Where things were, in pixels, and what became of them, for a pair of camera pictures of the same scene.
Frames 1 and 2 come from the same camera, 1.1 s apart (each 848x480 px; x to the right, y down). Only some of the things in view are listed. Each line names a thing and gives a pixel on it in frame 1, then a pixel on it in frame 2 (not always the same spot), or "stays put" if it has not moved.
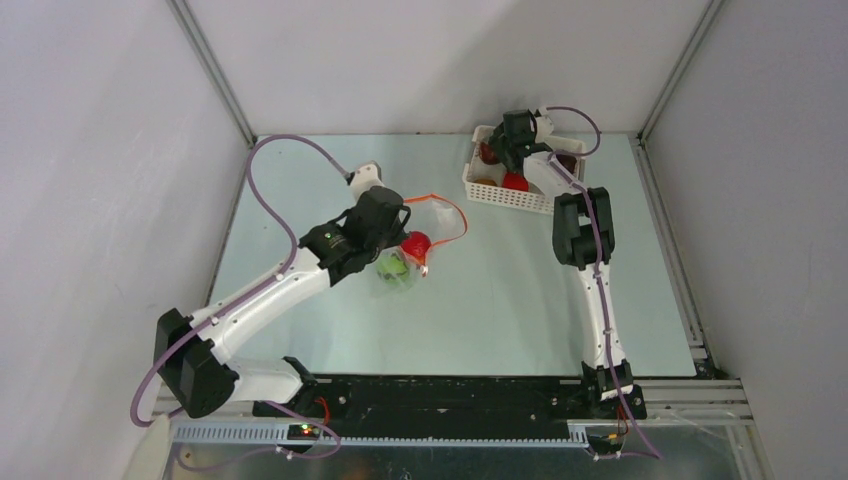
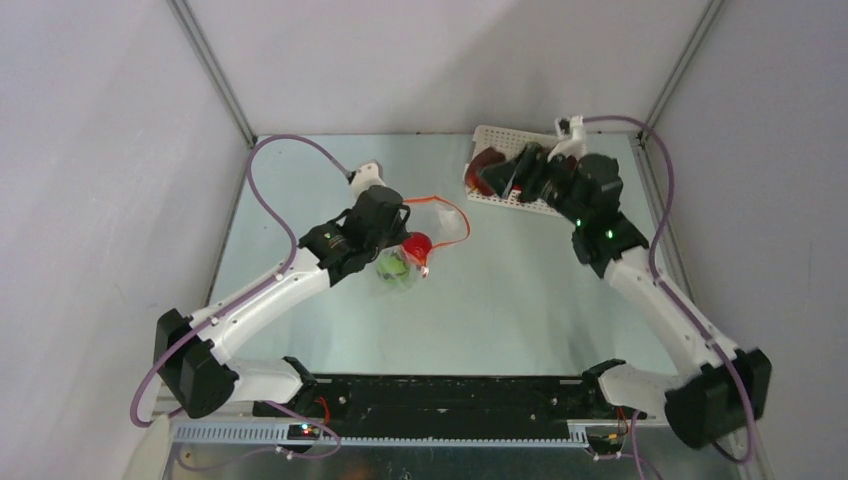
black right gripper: [502, 148] to [527, 175]
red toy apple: [416, 244] stays put
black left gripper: [397, 234] stays put
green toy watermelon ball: [392, 269] stays put
